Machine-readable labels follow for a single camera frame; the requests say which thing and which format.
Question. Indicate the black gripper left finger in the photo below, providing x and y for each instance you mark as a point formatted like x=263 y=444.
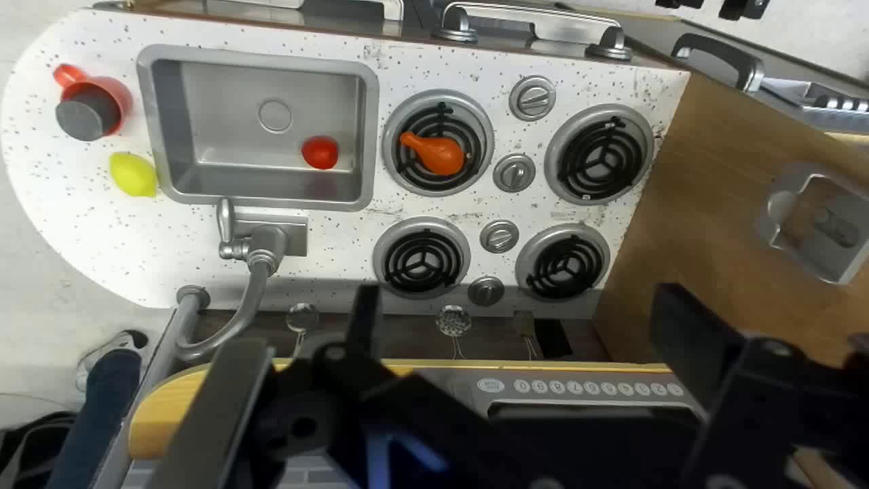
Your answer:
x=362 y=399

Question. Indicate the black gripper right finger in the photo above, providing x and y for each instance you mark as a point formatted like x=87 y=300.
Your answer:
x=768 y=418

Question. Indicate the small red round toy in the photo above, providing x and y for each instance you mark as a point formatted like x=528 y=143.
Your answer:
x=320 y=154

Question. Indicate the silver toy sink basin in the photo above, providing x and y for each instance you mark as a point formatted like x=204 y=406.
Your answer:
x=225 y=109

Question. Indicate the dark grey flat bar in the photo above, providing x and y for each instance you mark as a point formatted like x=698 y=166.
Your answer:
x=217 y=418

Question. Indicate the black coil toy burner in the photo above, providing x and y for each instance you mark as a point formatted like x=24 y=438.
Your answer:
x=422 y=259
x=597 y=157
x=425 y=114
x=563 y=263

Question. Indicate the silver toy stove knob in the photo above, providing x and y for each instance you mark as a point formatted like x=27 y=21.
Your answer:
x=487 y=293
x=532 y=100
x=500 y=237
x=515 y=173

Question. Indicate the silver button control panel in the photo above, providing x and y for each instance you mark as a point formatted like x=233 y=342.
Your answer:
x=588 y=389

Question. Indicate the silver toy faucet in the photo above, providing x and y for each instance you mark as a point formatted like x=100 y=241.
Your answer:
x=258 y=241

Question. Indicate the light wooden shelf board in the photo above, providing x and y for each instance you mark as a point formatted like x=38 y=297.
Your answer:
x=164 y=410

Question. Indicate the brown wooden cabinet panel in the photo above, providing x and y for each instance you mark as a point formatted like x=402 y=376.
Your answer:
x=706 y=228

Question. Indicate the grey metal support pole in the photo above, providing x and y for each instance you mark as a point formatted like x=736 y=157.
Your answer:
x=164 y=354

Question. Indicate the orange toy chicken leg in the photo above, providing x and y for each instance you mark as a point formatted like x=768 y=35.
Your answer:
x=438 y=157

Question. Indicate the standing person in jeans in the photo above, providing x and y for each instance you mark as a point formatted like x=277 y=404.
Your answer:
x=96 y=418

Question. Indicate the yellow toy lemon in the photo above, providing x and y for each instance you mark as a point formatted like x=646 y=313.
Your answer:
x=134 y=175

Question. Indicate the red toy pot grey lid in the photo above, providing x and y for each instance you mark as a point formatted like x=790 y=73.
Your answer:
x=87 y=109

